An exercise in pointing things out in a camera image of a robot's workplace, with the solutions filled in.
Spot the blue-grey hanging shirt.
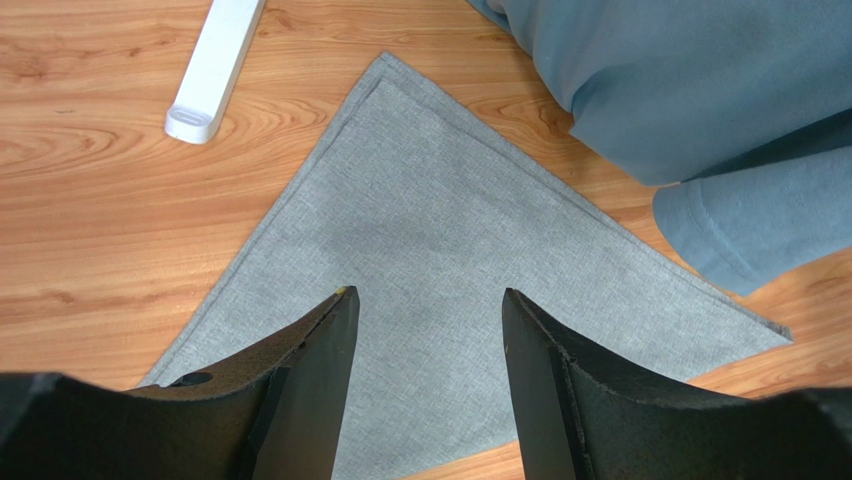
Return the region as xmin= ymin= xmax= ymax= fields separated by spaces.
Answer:
xmin=475 ymin=1 xmax=851 ymax=295

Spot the white clothes rack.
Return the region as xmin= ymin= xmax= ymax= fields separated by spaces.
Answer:
xmin=164 ymin=0 xmax=266 ymax=145

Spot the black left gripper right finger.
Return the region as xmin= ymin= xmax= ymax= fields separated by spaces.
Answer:
xmin=502 ymin=289 xmax=851 ymax=479

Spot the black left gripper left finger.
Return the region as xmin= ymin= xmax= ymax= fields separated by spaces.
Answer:
xmin=1 ymin=287 xmax=359 ymax=479

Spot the light grey cloth napkin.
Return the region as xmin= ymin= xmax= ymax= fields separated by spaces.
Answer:
xmin=145 ymin=53 xmax=792 ymax=479

